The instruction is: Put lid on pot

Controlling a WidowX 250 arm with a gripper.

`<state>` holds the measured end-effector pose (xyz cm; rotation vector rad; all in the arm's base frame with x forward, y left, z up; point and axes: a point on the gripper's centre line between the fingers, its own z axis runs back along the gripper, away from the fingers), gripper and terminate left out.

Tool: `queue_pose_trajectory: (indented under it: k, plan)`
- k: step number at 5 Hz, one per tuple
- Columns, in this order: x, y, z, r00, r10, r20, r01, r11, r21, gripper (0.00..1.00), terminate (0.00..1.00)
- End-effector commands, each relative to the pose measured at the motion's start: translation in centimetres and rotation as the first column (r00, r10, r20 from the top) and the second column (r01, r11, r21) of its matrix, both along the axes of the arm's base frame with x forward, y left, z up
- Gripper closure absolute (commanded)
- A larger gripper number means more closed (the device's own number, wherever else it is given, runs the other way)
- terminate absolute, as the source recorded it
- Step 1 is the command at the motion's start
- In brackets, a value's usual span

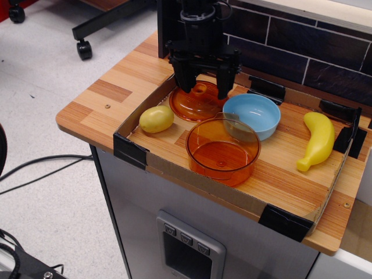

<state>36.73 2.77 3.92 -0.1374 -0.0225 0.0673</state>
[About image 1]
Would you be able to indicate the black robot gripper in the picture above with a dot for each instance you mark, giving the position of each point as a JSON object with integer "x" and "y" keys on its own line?
{"x": 197, "y": 45}

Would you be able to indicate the orange transparent pot lid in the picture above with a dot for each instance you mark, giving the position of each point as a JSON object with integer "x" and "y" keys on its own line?
{"x": 200, "y": 104}

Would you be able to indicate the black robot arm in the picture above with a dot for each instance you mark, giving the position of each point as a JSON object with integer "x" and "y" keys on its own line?
{"x": 203, "y": 48}

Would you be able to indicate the orange transparent plastic pot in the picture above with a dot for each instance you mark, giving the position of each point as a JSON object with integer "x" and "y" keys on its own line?
{"x": 223, "y": 148}

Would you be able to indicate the light blue plastic bowl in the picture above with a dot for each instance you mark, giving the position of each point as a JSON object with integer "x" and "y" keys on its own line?
{"x": 258, "y": 112}

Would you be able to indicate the yellow toy potato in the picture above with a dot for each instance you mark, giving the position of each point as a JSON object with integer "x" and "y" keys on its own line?
{"x": 156, "y": 119}

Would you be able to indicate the cardboard fence with black tape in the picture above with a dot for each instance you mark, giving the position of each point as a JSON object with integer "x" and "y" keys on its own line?
{"x": 324, "y": 195}

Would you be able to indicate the black chair leg with caster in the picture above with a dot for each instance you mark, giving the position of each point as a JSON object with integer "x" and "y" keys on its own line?
{"x": 111, "y": 12}

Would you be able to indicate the dark brick-pattern backsplash panel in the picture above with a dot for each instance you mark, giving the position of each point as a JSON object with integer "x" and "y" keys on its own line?
{"x": 318, "y": 55}

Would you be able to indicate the yellow toy banana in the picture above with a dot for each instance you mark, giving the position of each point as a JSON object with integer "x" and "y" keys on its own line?
{"x": 322, "y": 138}

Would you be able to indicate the grey cabinet control panel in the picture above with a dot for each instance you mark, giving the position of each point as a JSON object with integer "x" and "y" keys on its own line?
{"x": 187, "y": 252}

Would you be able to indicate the black caster wheel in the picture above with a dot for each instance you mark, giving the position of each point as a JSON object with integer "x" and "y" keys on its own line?
{"x": 17, "y": 14}

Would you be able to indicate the black metal base plate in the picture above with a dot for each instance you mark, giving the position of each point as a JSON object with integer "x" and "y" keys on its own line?
{"x": 30, "y": 267}

